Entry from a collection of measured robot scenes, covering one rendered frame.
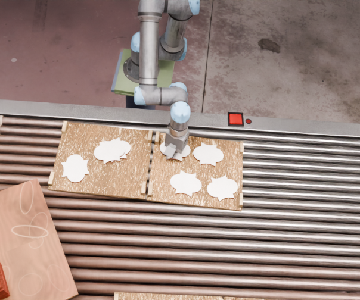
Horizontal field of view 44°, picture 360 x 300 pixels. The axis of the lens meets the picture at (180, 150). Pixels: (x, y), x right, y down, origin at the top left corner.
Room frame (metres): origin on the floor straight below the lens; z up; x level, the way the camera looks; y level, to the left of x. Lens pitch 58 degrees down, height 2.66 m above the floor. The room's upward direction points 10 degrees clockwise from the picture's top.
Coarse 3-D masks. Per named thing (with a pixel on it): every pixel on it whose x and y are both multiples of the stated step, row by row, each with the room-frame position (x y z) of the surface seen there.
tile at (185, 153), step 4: (164, 144) 1.08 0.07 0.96; (160, 148) 1.06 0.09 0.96; (164, 148) 1.06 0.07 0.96; (184, 148) 1.08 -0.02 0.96; (188, 148) 1.08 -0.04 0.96; (184, 152) 1.06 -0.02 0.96; (188, 152) 1.06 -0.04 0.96; (176, 156) 1.03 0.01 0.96; (180, 156) 1.04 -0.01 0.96; (184, 156) 1.04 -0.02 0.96; (180, 160) 1.01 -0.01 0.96
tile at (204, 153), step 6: (204, 144) 1.13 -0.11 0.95; (198, 150) 1.09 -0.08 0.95; (204, 150) 1.10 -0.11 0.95; (210, 150) 1.10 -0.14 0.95; (216, 150) 1.11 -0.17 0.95; (198, 156) 1.06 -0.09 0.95; (204, 156) 1.06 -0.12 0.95; (210, 156) 1.07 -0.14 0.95; (216, 156) 1.07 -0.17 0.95; (222, 156) 1.08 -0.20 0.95; (204, 162) 1.03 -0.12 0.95; (210, 162) 1.03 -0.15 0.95; (216, 162) 1.04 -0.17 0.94
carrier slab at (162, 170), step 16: (160, 144) 1.09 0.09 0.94; (192, 144) 1.12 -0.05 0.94; (208, 144) 1.14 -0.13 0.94; (224, 144) 1.15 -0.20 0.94; (160, 160) 1.01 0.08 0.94; (176, 160) 1.02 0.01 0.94; (192, 160) 1.04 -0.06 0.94; (224, 160) 1.07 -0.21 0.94; (240, 160) 1.08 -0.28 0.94; (160, 176) 0.93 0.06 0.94; (208, 176) 0.97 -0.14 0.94; (240, 176) 1.00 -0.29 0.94; (160, 192) 0.85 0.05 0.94; (240, 192) 0.92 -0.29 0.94; (224, 208) 0.83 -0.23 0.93; (240, 208) 0.84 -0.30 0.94
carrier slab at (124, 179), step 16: (80, 128) 1.11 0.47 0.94; (96, 128) 1.12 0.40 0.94; (112, 128) 1.14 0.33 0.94; (64, 144) 1.01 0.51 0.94; (80, 144) 1.02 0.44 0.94; (96, 144) 1.04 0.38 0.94; (144, 144) 1.08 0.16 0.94; (64, 160) 0.93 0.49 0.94; (96, 160) 0.96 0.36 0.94; (128, 160) 0.98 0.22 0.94; (144, 160) 1.00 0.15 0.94; (96, 176) 0.88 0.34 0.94; (112, 176) 0.89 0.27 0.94; (128, 176) 0.90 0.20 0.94; (144, 176) 0.92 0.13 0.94; (80, 192) 0.79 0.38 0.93; (96, 192) 0.80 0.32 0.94; (112, 192) 0.81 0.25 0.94; (128, 192) 0.83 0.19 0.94
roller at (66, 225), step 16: (64, 224) 0.64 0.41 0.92; (80, 224) 0.66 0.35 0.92; (96, 224) 0.67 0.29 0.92; (112, 224) 0.68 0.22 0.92; (128, 224) 0.69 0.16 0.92; (144, 224) 0.70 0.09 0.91; (288, 240) 0.74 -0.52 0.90; (304, 240) 0.75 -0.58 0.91; (320, 240) 0.76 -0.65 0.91; (336, 240) 0.78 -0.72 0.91; (352, 240) 0.79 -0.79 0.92
